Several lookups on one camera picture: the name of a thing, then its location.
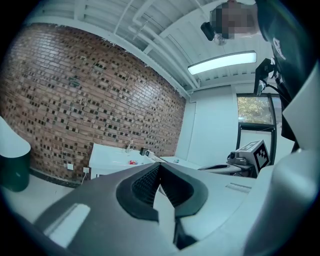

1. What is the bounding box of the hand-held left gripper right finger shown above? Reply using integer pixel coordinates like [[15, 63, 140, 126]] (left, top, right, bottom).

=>
[[159, 162, 257, 251]]

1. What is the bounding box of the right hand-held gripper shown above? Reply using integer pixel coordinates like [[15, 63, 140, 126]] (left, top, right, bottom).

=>
[[198, 139, 273, 176]]

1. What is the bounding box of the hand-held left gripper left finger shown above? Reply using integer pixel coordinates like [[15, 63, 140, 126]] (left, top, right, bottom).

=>
[[33, 161, 181, 256]]

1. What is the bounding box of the white sink vanity unit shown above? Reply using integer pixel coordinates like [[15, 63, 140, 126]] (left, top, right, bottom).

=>
[[89, 142, 162, 181]]

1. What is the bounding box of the black framed window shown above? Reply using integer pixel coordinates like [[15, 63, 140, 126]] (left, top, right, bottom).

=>
[[236, 92, 283, 164]]

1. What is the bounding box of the dark green bathtub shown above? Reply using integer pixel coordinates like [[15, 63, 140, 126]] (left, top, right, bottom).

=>
[[0, 116, 32, 193]]

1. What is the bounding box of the long ceiling light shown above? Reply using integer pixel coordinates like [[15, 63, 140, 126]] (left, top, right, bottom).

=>
[[187, 50, 258, 75]]

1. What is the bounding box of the person's head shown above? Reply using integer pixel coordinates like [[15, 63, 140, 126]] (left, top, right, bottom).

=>
[[209, 0, 261, 48]]

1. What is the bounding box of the person in black clothing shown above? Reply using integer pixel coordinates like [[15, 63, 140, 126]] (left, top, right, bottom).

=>
[[254, 0, 320, 151]]

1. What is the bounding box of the white wall socket with plug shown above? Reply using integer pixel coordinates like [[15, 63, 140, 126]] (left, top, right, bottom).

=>
[[80, 167, 91, 185]]

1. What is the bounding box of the black head-mounted camera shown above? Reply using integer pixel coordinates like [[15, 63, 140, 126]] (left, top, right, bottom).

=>
[[200, 21, 216, 42]]

